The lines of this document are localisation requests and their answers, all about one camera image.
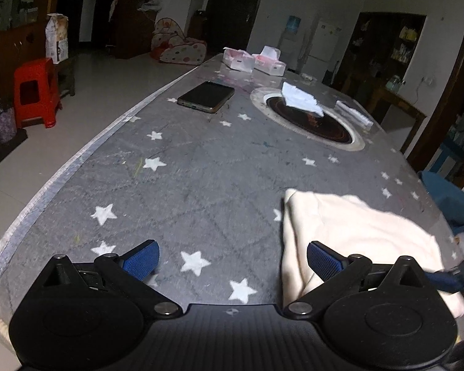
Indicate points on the white tissue paper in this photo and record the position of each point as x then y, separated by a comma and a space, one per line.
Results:
299, 98

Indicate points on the white refrigerator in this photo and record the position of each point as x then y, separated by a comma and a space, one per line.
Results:
323, 46

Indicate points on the flat white box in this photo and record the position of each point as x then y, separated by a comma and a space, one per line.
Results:
354, 113

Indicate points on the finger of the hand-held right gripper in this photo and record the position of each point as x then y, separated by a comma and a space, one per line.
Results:
444, 281

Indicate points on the wooden cabinet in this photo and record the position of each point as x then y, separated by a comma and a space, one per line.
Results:
15, 34

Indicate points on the wooden side table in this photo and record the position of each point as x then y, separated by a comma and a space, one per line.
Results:
394, 100

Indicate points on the blue pillow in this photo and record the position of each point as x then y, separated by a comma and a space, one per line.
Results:
448, 201

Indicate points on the wooden door frame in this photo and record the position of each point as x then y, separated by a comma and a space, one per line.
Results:
440, 116

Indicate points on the pink white tissue box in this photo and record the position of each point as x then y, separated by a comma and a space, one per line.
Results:
270, 62
238, 61

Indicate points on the dark door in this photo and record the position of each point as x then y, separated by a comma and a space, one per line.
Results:
236, 7

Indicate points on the brown bookshelf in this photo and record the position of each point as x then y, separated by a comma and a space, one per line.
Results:
139, 15

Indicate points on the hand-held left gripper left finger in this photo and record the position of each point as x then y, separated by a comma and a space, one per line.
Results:
143, 259

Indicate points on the round built-in hot plate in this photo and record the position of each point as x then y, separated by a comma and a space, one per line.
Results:
332, 131

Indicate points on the water dispenser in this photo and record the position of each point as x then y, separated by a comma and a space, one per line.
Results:
292, 34

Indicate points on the grey star tablecloth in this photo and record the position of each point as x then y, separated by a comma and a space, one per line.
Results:
201, 185

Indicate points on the red plastic stool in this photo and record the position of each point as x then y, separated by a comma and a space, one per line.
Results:
36, 85

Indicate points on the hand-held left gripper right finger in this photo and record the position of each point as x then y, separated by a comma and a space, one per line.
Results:
324, 261

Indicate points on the black smartphone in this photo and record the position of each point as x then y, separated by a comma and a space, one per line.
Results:
207, 96

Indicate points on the printed paper bag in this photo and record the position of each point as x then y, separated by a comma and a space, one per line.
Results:
57, 38

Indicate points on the patterned bottle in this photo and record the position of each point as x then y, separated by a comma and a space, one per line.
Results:
4, 125

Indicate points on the blue stool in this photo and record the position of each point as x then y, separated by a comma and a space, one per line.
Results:
448, 156

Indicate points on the cream shirt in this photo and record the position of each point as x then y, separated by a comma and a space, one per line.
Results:
355, 220

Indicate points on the dark shelf cabinet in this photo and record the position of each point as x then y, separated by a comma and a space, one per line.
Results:
379, 46

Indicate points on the polka dot play tent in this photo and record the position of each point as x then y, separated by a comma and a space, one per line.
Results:
178, 46

